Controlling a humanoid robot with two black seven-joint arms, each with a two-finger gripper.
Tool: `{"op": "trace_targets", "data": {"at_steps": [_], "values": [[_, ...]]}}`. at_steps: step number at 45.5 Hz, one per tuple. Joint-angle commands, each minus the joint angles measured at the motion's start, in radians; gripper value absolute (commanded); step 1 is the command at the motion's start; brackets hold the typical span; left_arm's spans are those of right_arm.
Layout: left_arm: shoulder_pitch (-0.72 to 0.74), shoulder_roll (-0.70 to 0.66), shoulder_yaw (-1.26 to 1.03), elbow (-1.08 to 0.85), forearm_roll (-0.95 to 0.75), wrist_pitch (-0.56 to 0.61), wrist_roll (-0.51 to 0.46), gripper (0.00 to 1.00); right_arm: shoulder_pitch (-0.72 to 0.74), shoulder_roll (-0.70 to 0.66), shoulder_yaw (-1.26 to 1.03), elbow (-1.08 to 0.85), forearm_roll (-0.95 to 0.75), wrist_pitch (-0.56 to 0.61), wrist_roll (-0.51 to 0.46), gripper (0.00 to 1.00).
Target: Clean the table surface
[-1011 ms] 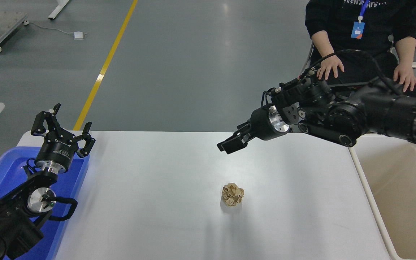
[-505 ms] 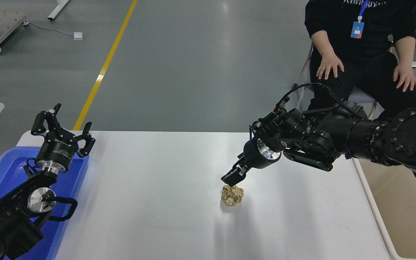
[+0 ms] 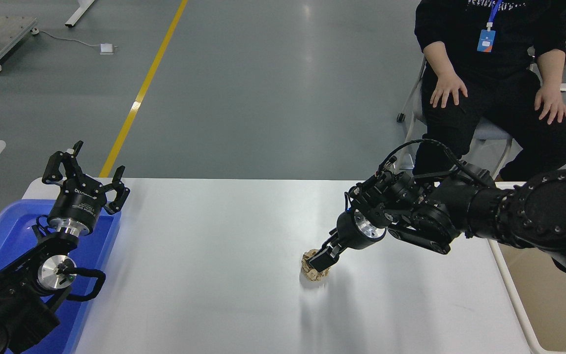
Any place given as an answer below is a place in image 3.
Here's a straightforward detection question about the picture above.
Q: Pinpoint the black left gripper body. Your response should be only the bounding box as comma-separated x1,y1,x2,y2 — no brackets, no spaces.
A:
48,177,105,229

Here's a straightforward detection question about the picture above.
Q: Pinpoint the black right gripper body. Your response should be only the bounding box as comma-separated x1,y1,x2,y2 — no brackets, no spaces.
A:
336,211,372,250

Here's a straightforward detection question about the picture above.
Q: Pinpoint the tan paper ball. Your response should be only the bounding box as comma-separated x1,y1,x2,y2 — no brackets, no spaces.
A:
301,250,331,282

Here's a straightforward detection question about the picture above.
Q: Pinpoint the person's right hand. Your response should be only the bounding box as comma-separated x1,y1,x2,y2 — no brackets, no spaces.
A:
429,71,469,109

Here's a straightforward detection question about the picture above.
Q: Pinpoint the person's left hand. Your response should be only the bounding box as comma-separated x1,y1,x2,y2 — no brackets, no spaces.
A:
534,85,566,125

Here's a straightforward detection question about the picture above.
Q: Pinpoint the blue plastic tray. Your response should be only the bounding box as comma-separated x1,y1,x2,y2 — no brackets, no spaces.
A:
0,199,122,354

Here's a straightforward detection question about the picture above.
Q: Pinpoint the grey wheeled metal platform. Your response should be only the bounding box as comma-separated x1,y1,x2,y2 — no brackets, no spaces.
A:
0,15,39,75

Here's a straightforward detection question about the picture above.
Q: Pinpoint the white table leg foot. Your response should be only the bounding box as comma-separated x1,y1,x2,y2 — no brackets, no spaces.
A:
64,0,97,28

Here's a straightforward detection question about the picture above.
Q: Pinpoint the grey office chair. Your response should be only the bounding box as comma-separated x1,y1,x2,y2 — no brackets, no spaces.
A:
396,55,514,180

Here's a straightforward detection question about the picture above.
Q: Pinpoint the large pale plastic bin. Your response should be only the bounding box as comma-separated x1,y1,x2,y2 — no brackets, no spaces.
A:
488,181,566,354

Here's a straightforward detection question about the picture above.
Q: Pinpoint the white floor cable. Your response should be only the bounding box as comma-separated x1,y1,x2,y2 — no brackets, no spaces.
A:
37,30,102,50

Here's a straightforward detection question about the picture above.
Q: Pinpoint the blue lanyard with badge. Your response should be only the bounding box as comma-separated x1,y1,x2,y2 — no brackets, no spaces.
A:
477,0,504,53

